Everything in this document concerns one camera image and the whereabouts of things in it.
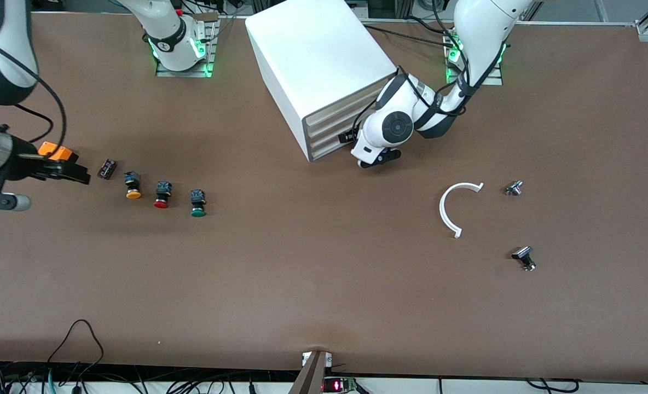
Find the black base power cable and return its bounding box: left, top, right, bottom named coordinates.
left=363, top=24, right=452, bottom=42

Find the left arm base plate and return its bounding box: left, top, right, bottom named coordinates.
left=445, top=27, right=504, bottom=86

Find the orange button enclosure box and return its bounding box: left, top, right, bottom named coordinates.
left=38, top=141, right=79, bottom=165

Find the black looped table cable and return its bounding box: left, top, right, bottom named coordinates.
left=48, top=320, right=105, bottom=365

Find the beige closed cabinet drawer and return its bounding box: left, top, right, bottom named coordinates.
left=309, top=112, right=366, bottom=149
left=308, top=98, right=377, bottom=138
left=308, top=82, right=384, bottom=127

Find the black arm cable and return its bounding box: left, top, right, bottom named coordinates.
left=351, top=0, right=513, bottom=144
left=0, top=36, right=67, bottom=148

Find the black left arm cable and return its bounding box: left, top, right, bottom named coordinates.
left=351, top=0, right=513, bottom=144

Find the table edge clamp mount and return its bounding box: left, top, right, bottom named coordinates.
left=288, top=350, right=333, bottom=394

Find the white curved plastic arc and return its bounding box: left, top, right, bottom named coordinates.
left=439, top=182, right=484, bottom=239

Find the black-capped metal switch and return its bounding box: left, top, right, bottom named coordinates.
left=511, top=246, right=537, bottom=272

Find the red push button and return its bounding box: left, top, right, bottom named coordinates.
left=153, top=181, right=173, bottom=209

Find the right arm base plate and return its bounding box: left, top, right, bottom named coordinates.
left=155, top=14, right=216, bottom=78

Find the red-lit electronic device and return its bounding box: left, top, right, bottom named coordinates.
left=324, top=377, right=358, bottom=394

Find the yellow push button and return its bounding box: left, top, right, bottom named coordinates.
left=124, top=171, right=142, bottom=200

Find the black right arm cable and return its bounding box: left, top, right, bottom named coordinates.
left=0, top=36, right=67, bottom=148

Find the white drawer cabinet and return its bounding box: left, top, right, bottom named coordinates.
left=245, top=0, right=400, bottom=163

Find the white scoop-front cabinet drawer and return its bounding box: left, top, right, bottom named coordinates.
left=310, top=131, right=357, bottom=160

